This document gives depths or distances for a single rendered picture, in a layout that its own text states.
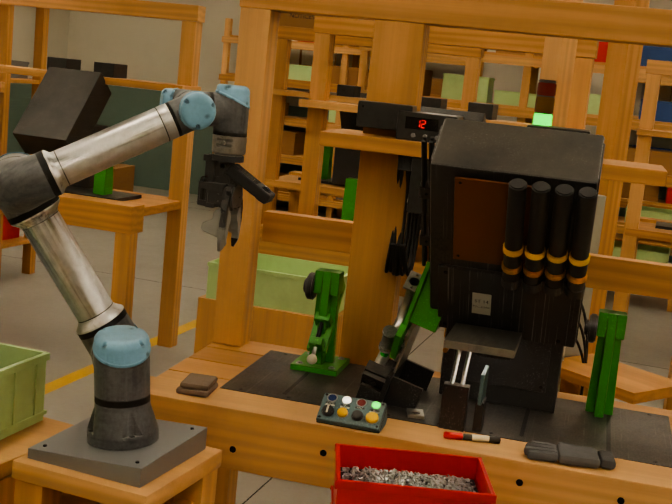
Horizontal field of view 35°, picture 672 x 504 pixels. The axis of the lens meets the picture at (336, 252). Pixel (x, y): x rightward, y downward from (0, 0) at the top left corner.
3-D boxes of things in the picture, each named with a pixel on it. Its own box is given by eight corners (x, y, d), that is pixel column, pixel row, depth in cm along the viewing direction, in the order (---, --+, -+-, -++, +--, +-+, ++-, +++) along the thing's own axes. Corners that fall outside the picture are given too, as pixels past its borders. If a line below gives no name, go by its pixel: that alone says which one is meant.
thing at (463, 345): (513, 364, 239) (515, 350, 238) (442, 352, 242) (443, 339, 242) (526, 328, 276) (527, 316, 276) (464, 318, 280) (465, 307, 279)
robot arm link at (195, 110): (-27, 176, 206) (205, 76, 215) (-24, 170, 216) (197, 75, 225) (1, 230, 209) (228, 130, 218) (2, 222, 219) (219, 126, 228)
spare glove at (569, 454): (609, 456, 244) (611, 446, 244) (616, 473, 234) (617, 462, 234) (521, 444, 246) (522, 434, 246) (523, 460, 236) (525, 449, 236)
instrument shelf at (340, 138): (665, 187, 267) (667, 171, 266) (318, 145, 287) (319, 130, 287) (660, 180, 291) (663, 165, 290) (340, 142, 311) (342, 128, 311)
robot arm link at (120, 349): (95, 404, 219) (93, 339, 217) (91, 384, 232) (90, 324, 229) (154, 400, 222) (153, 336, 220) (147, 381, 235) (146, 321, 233)
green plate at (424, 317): (427, 352, 261) (458, 274, 257) (395, 339, 263) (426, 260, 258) (434, 342, 273) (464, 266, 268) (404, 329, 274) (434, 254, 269)
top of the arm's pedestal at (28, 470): (145, 515, 209) (146, 496, 208) (10, 478, 220) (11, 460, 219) (221, 466, 239) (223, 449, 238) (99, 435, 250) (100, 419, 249)
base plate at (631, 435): (677, 476, 242) (678, 468, 241) (218, 395, 266) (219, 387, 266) (667, 423, 282) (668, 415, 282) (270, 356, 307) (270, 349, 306)
